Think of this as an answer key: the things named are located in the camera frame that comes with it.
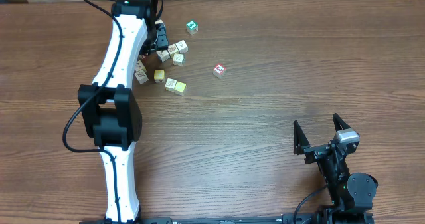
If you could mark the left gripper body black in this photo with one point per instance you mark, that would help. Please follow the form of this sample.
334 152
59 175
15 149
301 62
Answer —
162 38

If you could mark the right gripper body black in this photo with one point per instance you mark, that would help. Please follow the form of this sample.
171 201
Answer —
316 152

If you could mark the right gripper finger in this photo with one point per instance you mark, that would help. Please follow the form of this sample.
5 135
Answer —
300 140
339 123

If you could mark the wooden block red pencil picture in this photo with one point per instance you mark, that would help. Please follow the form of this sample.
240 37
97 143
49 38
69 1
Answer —
163 55

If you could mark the wooden block scribble picture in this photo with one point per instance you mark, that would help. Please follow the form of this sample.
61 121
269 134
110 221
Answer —
170 84

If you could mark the yellow wooden block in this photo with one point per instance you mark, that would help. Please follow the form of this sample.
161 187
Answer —
159 76
180 88

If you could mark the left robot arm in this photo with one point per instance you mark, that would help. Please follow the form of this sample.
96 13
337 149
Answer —
110 112

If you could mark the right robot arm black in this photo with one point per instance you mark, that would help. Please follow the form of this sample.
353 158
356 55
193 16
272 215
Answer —
351 193

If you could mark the wooden block brown picture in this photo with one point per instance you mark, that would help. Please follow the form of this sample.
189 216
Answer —
172 50

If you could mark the wooden block triangle picture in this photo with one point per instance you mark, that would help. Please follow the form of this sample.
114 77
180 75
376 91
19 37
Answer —
182 46

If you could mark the wooden block green picture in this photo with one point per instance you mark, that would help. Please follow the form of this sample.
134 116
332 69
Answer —
178 59

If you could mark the wooden block squirrel picture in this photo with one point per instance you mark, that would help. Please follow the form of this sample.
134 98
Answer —
140 66

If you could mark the yellow top wooden block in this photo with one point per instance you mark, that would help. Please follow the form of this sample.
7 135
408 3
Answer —
159 76

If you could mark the green number four block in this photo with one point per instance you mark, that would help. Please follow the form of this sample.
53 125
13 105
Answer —
192 27

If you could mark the wooden block ball picture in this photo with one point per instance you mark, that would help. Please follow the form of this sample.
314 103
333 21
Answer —
141 76

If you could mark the red number three block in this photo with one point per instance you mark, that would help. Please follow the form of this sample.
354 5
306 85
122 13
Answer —
219 70

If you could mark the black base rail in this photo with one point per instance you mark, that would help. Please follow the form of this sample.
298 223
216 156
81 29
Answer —
283 219

